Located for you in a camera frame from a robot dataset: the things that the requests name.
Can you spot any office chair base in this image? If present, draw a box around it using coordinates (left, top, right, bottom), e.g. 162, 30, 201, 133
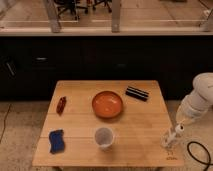
53, 0, 112, 19

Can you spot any white cup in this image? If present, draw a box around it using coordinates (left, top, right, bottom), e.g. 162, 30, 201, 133
94, 127, 115, 150

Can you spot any black cable loop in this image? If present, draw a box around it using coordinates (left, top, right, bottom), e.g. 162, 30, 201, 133
186, 141, 213, 171

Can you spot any blue sponge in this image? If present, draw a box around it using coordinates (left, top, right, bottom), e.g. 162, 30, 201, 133
49, 130, 65, 154

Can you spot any dark cabinet counter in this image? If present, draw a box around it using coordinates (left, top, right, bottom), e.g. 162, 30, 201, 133
0, 35, 213, 101

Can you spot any thin floor cable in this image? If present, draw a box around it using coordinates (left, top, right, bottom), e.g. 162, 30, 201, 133
0, 103, 13, 143

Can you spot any red toy figure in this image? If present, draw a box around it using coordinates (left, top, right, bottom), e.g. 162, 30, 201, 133
56, 97, 66, 115

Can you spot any black striped box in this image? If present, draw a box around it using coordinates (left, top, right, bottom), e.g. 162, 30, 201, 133
125, 86, 149, 101

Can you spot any wooden table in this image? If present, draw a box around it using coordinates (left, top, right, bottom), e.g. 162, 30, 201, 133
32, 80, 184, 167

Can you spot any orange bowl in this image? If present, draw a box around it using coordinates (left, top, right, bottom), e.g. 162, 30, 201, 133
92, 91, 123, 118

